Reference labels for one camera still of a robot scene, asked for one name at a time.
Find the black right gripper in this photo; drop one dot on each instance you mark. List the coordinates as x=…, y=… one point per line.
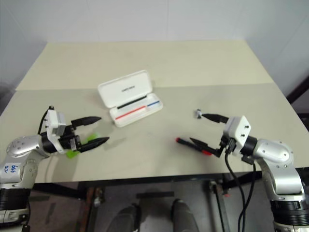
x=229, y=145

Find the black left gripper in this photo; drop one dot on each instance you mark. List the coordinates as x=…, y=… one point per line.
x=71, y=143

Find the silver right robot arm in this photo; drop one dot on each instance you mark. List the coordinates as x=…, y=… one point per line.
x=275, y=154

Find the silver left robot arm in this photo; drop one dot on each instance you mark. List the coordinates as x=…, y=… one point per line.
x=23, y=147

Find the small grey metal object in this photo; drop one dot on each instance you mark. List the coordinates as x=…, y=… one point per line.
x=198, y=113

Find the white open pencil case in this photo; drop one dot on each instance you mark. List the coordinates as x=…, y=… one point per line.
x=125, y=94

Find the green plastic ruler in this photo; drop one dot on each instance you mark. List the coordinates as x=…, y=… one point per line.
x=90, y=138

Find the red and black marker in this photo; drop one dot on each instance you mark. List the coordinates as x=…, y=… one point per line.
x=183, y=140

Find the red pen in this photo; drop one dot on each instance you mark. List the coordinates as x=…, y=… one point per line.
x=130, y=113

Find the black pen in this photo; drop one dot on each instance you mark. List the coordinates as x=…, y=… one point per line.
x=132, y=101

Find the blue pen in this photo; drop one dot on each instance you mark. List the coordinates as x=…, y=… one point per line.
x=153, y=104

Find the dark rounded shape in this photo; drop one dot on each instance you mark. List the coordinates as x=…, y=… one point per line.
x=128, y=217
x=184, y=215

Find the black slanted metal bars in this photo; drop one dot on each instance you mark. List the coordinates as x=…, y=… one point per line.
x=299, y=89

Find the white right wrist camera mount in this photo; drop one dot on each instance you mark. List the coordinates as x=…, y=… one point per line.
x=239, y=129

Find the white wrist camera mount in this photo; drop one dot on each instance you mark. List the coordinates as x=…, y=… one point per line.
x=239, y=129
x=55, y=122

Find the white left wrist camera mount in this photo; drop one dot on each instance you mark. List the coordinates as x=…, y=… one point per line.
x=55, y=122

